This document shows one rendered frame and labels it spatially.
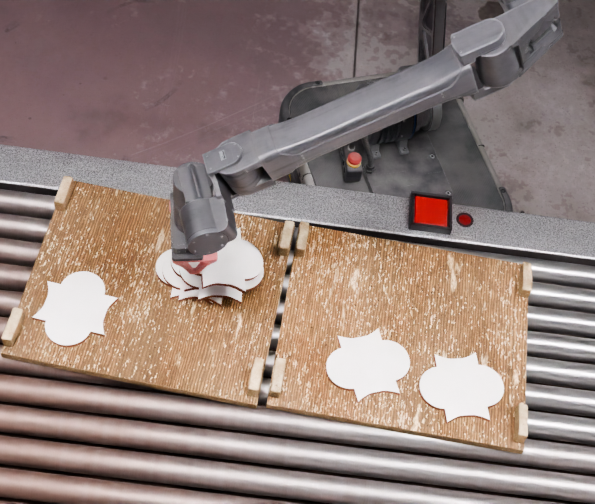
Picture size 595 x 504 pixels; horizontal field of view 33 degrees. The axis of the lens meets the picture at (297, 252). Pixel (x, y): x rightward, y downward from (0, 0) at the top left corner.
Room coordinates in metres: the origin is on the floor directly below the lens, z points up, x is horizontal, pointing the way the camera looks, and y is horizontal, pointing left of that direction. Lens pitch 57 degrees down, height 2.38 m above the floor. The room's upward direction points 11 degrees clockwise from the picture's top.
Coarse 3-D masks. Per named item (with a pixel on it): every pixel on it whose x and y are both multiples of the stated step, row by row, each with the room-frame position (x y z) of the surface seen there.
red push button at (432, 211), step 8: (416, 200) 1.10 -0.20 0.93; (424, 200) 1.11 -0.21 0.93; (432, 200) 1.11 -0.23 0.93; (440, 200) 1.11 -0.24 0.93; (416, 208) 1.08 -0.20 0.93; (424, 208) 1.09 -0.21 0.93; (432, 208) 1.09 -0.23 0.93; (440, 208) 1.09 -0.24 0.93; (416, 216) 1.07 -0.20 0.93; (424, 216) 1.07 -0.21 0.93; (432, 216) 1.07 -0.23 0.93; (440, 216) 1.08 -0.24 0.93; (432, 224) 1.06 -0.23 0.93; (440, 224) 1.06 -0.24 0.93
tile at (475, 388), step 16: (432, 368) 0.76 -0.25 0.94; (448, 368) 0.77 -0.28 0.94; (464, 368) 0.77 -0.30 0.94; (480, 368) 0.78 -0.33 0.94; (432, 384) 0.73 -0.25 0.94; (448, 384) 0.74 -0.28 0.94; (464, 384) 0.74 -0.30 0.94; (480, 384) 0.75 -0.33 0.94; (496, 384) 0.75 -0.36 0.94; (432, 400) 0.71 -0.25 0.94; (448, 400) 0.71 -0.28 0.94; (464, 400) 0.72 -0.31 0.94; (480, 400) 0.72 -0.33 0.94; (496, 400) 0.73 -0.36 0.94; (448, 416) 0.68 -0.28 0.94; (464, 416) 0.69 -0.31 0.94; (480, 416) 0.69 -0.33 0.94
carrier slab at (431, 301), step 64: (320, 256) 0.94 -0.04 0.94; (384, 256) 0.96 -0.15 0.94; (448, 256) 0.99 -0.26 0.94; (320, 320) 0.82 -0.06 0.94; (384, 320) 0.84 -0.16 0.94; (448, 320) 0.86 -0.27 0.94; (512, 320) 0.88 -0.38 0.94; (320, 384) 0.70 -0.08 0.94; (512, 384) 0.76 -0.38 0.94; (512, 448) 0.65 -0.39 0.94
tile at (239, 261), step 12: (240, 240) 0.89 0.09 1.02; (228, 252) 0.85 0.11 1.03; (240, 252) 0.86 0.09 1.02; (252, 252) 0.87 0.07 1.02; (192, 264) 0.81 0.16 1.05; (216, 264) 0.83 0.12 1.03; (228, 264) 0.83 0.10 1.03; (240, 264) 0.84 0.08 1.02; (252, 264) 0.85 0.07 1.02; (204, 276) 0.80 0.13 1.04; (216, 276) 0.80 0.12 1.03; (228, 276) 0.81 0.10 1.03; (240, 276) 0.82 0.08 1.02; (252, 276) 0.83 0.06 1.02; (240, 288) 0.80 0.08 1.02
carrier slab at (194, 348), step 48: (96, 192) 0.99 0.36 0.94; (48, 240) 0.87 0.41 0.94; (96, 240) 0.89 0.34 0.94; (144, 240) 0.91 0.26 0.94; (144, 288) 0.81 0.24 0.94; (96, 336) 0.71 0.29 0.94; (144, 336) 0.73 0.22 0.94; (192, 336) 0.74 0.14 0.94; (240, 336) 0.76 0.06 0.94; (144, 384) 0.65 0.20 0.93; (192, 384) 0.66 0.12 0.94; (240, 384) 0.68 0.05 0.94
